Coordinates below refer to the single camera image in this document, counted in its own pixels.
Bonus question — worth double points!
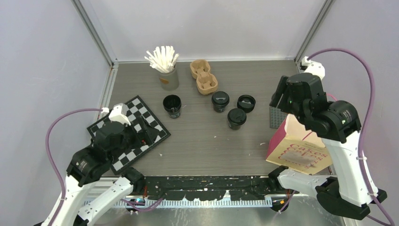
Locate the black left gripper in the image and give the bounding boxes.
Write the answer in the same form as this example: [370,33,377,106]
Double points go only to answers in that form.
[110,114,160,161]

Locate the black coffee lid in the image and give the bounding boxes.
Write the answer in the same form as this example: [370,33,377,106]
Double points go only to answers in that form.
[211,91,230,106]
[227,108,247,125]

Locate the paper bag with pink handles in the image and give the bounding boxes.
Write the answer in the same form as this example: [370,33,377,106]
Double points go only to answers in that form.
[266,114,333,175]

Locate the brown cardboard cup carrier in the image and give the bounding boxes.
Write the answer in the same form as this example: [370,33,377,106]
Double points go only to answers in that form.
[190,59,218,95]

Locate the single black coffee cup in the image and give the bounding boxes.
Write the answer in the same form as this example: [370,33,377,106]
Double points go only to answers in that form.
[213,104,227,113]

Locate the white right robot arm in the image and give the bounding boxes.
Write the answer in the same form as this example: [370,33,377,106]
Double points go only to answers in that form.
[268,73,387,220]

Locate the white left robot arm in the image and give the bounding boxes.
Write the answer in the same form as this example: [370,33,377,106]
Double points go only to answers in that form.
[39,116,160,226]

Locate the grey lego baseplate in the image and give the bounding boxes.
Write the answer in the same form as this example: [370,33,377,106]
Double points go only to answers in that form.
[270,106,287,129]

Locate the black white chessboard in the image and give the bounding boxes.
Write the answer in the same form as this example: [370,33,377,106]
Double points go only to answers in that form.
[88,96,171,175]

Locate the stack of black cups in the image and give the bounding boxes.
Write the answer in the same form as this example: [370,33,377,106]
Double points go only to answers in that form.
[162,95,182,119]

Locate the grey straw holder cup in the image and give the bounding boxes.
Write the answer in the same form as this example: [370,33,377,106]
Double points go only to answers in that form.
[158,67,179,91]

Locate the white paper straws bundle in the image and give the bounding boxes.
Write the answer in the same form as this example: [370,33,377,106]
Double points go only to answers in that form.
[144,46,179,74]

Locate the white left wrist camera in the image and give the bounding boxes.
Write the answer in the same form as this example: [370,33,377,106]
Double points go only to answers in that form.
[101,103,131,126]

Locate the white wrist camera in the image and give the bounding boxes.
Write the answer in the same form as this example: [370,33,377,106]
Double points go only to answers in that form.
[300,56,326,80]
[101,103,131,126]

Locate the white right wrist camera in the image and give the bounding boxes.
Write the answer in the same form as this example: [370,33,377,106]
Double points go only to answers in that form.
[300,56,326,80]

